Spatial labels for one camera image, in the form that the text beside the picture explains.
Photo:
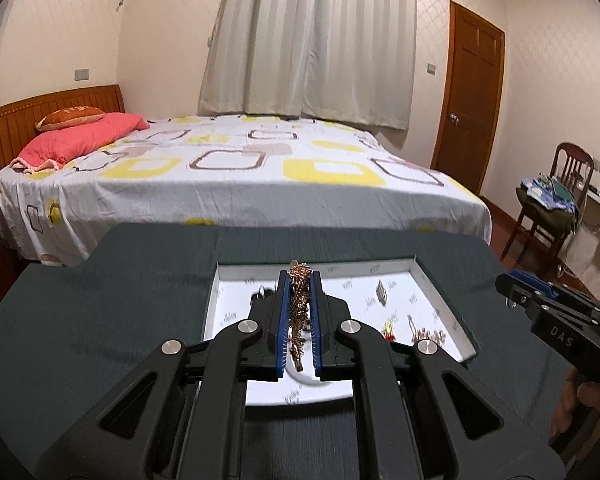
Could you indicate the red knot gold pendant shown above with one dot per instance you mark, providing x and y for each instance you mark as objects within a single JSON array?
[{"x": 390, "y": 332}]

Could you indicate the white jade bangle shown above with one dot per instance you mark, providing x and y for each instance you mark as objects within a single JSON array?
[{"x": 305, "y": 381}]

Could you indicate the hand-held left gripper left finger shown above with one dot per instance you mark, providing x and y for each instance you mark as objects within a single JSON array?
[{"x": 281, "y": 320}]

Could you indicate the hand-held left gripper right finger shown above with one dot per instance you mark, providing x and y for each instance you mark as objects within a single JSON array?
[{"x": 316, "y": 320}]

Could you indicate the white striped window curtain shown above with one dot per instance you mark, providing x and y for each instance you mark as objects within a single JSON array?
[{"x": 310, "y": 45}]

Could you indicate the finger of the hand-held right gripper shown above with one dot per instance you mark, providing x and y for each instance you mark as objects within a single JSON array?
[
  {"x": 525, "y": 297},
  {"x": 535, "y": 279}
]

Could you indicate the orange pillow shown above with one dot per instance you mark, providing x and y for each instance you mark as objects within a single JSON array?
[{"x": 70, "y": 116}]

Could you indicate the white shallow tray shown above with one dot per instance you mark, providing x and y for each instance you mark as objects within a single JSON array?
[{"x": 352, "y": 285}]

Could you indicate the grey wall socket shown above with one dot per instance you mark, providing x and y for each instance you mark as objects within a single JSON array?
[{"x": 82, "y": 74}]

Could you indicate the person's right hand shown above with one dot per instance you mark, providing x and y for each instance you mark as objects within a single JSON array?
[{"x": 577, "y": 407}]

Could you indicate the silver hair clip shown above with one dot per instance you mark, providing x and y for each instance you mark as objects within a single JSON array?
[{"x": 380, "y": 292}]

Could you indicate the wooden headboard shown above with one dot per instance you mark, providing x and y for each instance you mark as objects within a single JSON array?
[{"x": 20, "y": 115}]

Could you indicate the pink quilt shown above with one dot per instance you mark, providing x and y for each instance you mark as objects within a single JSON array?
[{"x": 75, "y": 140}]

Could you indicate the pile of clothes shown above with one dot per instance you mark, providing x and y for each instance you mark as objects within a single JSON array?
[{"x": 545, "y": 205}]

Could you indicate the bed with patterned sheet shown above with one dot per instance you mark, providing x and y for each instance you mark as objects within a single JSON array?
[{"x": 230, "y": 190}]

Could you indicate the wooden chair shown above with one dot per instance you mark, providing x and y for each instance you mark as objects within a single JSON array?
[{"x": 572, "y": 160}]

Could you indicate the black tassel pendant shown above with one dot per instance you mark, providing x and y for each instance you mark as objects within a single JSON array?
[{"x": 262, "y": 296}]

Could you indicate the wooden door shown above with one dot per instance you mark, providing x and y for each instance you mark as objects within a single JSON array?
[{"x": 472, "y": 95}]

